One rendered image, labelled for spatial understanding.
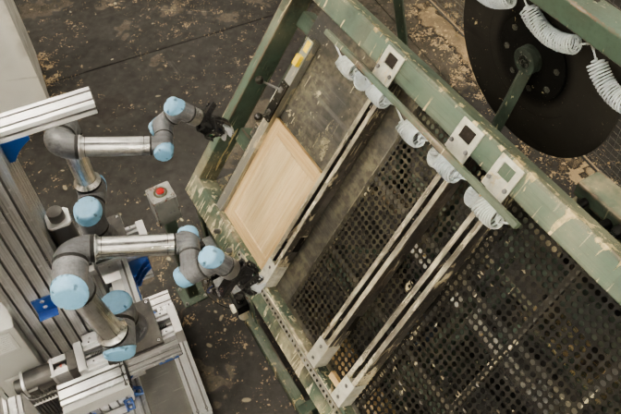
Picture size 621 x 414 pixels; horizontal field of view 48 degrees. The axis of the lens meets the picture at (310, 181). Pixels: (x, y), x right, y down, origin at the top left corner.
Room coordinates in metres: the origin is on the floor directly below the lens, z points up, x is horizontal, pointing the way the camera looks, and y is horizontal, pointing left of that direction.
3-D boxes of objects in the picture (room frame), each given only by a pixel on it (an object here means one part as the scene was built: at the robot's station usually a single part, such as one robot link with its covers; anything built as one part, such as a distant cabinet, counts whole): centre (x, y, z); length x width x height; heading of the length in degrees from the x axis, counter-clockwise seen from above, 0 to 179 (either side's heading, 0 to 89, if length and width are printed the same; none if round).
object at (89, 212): (1.88, 0.95, 1.20); 0.13 x 0.12 x 0.14; 6
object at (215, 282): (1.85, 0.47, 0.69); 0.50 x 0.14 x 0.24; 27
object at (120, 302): (1.40, 0.76, 1.20); 0.13 x 0.12 x 0.14; 8
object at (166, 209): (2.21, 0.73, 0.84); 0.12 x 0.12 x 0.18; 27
